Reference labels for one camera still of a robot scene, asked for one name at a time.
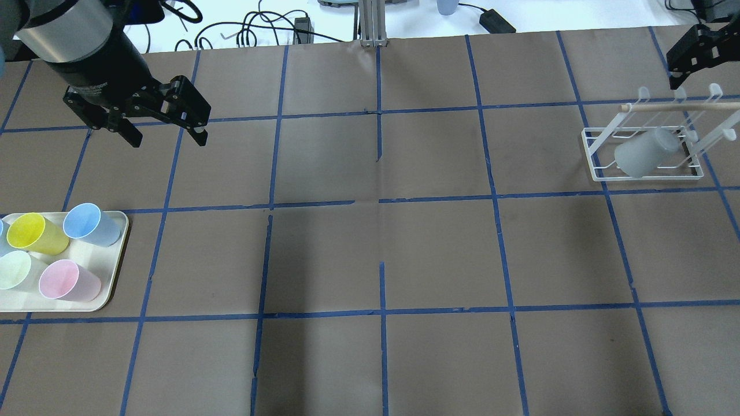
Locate white wire cup rack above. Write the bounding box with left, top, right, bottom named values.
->
left=581, top=83, right=738, bottom=183

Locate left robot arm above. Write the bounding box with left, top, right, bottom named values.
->
left=2, top=1, right=212, bottom=148

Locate pink cup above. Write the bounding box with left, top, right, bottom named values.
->
left=39, top=259, right=102, bottom=302

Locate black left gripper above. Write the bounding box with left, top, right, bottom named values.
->
left=44, top=27, right=212, bottom=148

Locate light blue cup far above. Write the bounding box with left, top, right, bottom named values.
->
left=62, top=203, right=122, bottom=247

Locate beige serving tray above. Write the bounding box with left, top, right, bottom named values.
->
left=1, top=211, right=130, bottom=313

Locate black power adapter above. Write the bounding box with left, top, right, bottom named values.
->
left=479, top=9, right=516, bottom=34

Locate pale green cup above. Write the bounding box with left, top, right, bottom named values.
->
left=1, top=251, right=48, bottom=293

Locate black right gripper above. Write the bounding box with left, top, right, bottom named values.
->
left=666, top=15, right=739, bottom=90

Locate blue cup on desk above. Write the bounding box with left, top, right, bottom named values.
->
left=436, top=0, right=460, bottom=16

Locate grey cup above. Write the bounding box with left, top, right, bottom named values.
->
left=614, top=128, right=681, bottom=177

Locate aluminium frame post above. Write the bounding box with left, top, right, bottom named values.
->
left=357, top=0, right=388, bottom=47

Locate yellow cup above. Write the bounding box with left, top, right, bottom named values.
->
left=7, top=213, right=71, bottom=255

